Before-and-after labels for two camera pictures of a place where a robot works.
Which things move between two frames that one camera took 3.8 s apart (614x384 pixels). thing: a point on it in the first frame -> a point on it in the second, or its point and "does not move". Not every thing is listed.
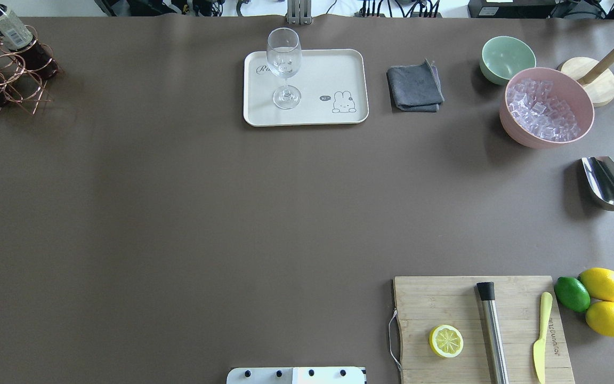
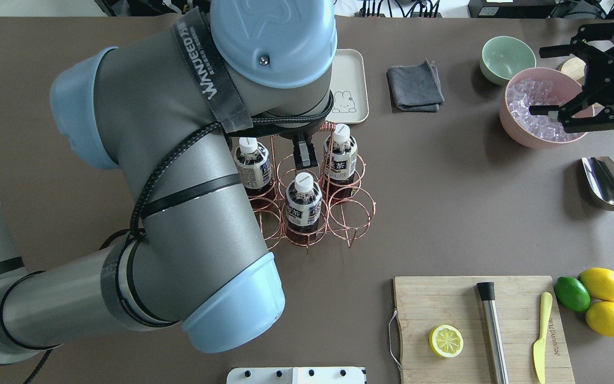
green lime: [572, 294] does not move
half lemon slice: [446, 341] does not move
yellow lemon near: [610, 319] does not move
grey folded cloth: [415, 87] does not move
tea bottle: [18, 39] -> [253, 167]
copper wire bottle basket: [2, 70] -> [304, 204]
